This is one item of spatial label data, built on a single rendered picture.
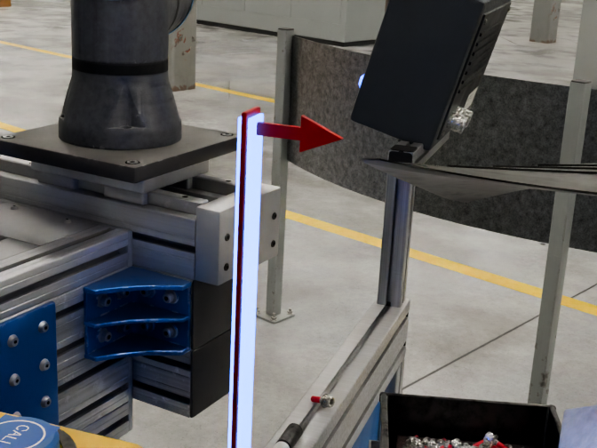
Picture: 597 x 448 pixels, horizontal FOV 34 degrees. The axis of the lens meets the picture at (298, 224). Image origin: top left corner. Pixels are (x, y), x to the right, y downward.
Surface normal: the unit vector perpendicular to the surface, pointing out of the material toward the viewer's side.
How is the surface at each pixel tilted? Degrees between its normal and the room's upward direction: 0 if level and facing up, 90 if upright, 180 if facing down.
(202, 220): 90
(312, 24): 90
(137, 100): 72
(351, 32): 90
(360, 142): 90
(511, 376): 0
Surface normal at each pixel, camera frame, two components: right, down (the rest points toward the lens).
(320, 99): -0.86, 0.11
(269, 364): 0.05, -0.95
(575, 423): -0.76, -0.51
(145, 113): 0.57, -0.03
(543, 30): -0.66, 0.19
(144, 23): 0.63, 0.26
